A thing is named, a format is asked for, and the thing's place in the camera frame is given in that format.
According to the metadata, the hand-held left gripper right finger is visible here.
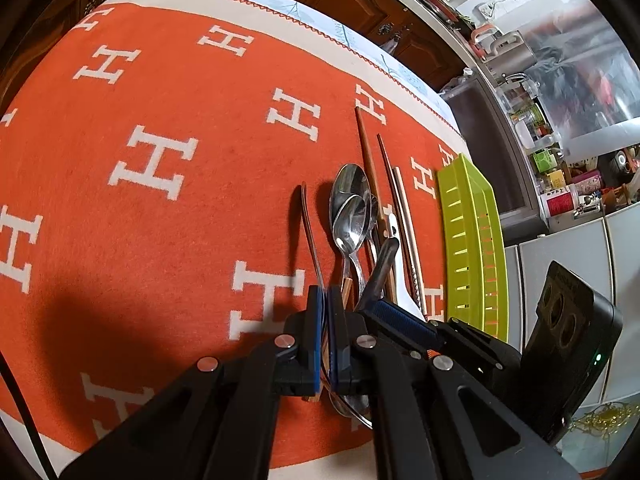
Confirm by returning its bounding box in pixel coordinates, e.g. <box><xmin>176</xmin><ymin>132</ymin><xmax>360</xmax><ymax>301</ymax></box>
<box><xmin>327</xmin><ymin>285</ymin><xmax>581</xmax><ymax>480</ymax></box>

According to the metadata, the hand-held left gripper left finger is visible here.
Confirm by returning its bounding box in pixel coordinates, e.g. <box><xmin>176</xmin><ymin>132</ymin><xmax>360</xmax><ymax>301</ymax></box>
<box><xmin>60</xmin><ymin>285</ymin><xmax>323</xmax><ymax>480</ymax></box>

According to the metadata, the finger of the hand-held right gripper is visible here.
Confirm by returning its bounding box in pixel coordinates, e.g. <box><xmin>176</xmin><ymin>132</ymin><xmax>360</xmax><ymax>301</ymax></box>
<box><xmin>361</xmin><ymin>299</ymin><xmax>447</xmax><ymax>361</ymax></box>
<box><xmin>356</xmin><ymin>238</ymin><xmax>400</xmax><ymax>314</ymax></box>

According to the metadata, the white ceramic spoon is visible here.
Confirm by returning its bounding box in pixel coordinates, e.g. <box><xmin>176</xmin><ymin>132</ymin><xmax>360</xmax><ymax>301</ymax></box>
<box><xmin>385</xmin><ymin>212</ymin><xmax>426</xmax><ymax>321</ymax></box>

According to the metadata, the metal fork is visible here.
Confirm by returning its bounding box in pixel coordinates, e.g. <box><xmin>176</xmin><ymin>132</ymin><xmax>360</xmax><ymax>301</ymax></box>
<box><xmin>299</xmin><ymin>182</ymin><xmax>333</xmax><ymax>406</ymax></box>

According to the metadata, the green plastic utensil tray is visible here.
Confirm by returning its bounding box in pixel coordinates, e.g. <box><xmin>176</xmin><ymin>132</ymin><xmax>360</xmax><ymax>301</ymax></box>
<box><xmin>436</xmin><ymin>154</ymin><xmax>510</xmax><ymax>343</ymax></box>

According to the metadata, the brown wooden chopstick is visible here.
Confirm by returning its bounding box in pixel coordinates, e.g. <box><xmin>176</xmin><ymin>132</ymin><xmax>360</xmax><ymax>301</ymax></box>
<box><xmin>354</xmin><ymin>106</ymin><xmax>391</xmax><ymax>238</ymax></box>

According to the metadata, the thin metal-tipped chopstick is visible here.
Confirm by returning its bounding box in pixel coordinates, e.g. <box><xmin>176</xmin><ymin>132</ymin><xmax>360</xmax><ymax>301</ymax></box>
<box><xmin>376</xmin><ymin>133</ymin><xmax>425</xmax><ymax>308</ymax></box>

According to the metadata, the red jar with white lid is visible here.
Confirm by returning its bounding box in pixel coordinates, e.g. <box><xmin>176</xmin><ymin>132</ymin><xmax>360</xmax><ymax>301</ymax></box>
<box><xmin>540</xmin><ymin>185</ymin><xmax>581</xmax><ymax>221</ymax></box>

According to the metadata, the grey metal cabinet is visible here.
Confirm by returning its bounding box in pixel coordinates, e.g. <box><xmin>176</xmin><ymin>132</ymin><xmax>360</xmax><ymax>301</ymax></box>
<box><xmin>437</xmin><ymin>75</ymin><xmax>543</xmax><ymax>248</ymax></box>

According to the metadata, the orange patterned blanket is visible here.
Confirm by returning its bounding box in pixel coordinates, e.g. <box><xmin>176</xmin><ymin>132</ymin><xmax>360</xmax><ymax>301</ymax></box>
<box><xmin>0</xmin><ymin>0</ymin><xmax>466</xmax><ymax>480</ymax></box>

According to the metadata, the green jar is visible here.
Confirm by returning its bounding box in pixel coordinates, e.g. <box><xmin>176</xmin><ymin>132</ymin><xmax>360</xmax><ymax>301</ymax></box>
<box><xmin>530</xmin><ymin>149</ymin><xmax>563</xmax><ymax>173</ymax></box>

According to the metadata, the glass pitcher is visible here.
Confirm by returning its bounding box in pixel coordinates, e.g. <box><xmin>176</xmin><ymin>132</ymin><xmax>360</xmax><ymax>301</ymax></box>
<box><xmin>500</xmin><ymin>72</ymin><xmax>541</xmax><ymax>111</ymax></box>

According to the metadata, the steel electric kettle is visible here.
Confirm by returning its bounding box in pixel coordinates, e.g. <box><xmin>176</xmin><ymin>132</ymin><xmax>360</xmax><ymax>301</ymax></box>
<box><xmin>470</xmin><ymin>20</ymin><xmax>538</xmax><ymax>81</ymax></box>

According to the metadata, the red frying pan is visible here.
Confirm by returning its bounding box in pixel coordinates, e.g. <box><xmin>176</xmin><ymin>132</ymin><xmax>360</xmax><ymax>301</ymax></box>
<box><xmin>415</xmin><ymin>0</ymin><xmax>463</xmax><ymax>23</ymax></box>

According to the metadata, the clear plastic sheet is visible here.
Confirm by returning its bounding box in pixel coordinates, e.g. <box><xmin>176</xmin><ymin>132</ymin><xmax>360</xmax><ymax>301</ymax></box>
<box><xmin>520</xmin><ymin>0</ymin><xmax>640</xmax><ymax>161</ymax></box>

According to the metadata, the black cable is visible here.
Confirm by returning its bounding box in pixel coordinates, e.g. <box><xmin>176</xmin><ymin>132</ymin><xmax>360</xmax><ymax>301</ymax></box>
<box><xmin>0</xmin><ymin>350</ymin><xmax>58</xmax><ymax>480</ymax></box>

